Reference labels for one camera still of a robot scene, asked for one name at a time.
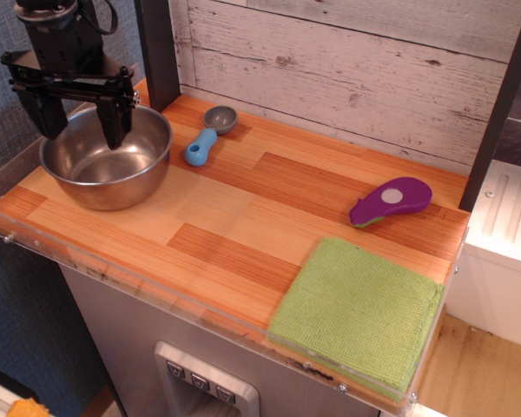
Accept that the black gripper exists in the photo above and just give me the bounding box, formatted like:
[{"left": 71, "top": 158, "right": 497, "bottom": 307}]
[{"left": 1, "top": 16, "right": 136, "bottom": 150}]

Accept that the yellow object bottom left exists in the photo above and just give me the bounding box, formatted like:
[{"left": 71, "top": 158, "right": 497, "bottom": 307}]
[{"left": 6, "top": 398, "right": 51, "bottom": 417}]

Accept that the clear acrylic guard rail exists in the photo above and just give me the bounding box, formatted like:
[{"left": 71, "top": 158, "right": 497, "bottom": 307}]
[{"left": 0, "top": 203, "right": 470, "bottom": 414}]

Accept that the stainless steel bowl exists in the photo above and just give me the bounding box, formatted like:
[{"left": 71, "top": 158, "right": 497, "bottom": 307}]
[{"left": 39, "top": 105, "right": 173, "bottom": 211}]

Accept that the blue handled grey spoon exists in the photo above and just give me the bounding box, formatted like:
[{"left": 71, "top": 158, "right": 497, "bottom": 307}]
[{"left": 184, "top": 105, "right": 238, "bottom": 167}]

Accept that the dark left vertical post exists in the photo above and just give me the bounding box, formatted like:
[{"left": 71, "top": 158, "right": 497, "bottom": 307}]
[{"left": 134, "top": 0, "right": 181, "bottom": 111}]

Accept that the silver dispenser button panel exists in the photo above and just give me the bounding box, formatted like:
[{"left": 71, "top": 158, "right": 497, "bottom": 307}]
[{"left": 155, "top": 341, "right": 261, "bottom": 416}]

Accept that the dark right vertical post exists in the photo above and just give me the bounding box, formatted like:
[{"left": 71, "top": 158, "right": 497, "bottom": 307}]
[{"left": 458, "top": 30, "right": 521, "bottom": 212}]

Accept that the dark vertical post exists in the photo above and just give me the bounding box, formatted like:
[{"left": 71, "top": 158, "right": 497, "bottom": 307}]
[
  {"left": 458, "top": 30, "right": 521, "bottom": 212},
  {"left": 134, "top": 0, "right": 181, "bottom": 111}
]

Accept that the green cloth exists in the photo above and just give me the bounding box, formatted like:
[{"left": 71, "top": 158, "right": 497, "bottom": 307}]
[{"left": 268, "top": 238, "right": 445, "bottom": 401}]

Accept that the grey toy fridge cabinet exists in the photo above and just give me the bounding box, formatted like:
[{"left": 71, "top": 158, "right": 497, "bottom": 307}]
[{"left": 61, "top": 267, "right": 380, "bottom": 416}]

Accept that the purple toy eggplant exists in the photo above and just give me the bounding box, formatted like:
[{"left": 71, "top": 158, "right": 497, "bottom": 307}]
[{"left": 349, "top": 177, "right": 433, "bottom": 228}]

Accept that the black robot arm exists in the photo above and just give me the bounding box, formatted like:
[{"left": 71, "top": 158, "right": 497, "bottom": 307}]
[{"left": 0, "top": 1, "right": 136, "bottom": 149}]

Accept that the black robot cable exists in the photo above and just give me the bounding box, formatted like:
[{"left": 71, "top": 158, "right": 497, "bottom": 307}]
[{"left": 76, "top": 0, "right": 117, "bottom": 36}]

